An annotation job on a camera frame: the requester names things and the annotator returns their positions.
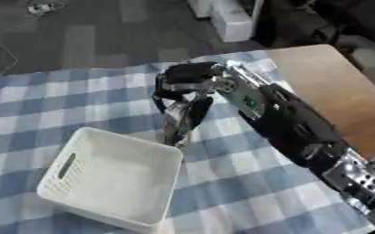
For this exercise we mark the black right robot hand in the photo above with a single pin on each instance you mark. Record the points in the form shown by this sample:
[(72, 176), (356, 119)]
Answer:
[(188, 74)]

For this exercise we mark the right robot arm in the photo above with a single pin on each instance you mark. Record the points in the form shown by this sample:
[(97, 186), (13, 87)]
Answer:
[(295, 125)]

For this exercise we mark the small white box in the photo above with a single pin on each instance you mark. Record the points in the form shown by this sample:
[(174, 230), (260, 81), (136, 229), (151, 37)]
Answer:
[(200, 7)]

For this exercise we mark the white rectangular box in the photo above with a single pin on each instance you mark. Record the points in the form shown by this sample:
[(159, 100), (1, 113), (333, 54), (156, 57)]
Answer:
[(232, 21)]

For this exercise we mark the white plastic basket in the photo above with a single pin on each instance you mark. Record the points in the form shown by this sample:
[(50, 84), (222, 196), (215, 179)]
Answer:
[(113, 182)]

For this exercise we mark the black chair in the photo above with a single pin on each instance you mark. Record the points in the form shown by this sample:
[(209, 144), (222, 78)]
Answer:
[(351, 18)]

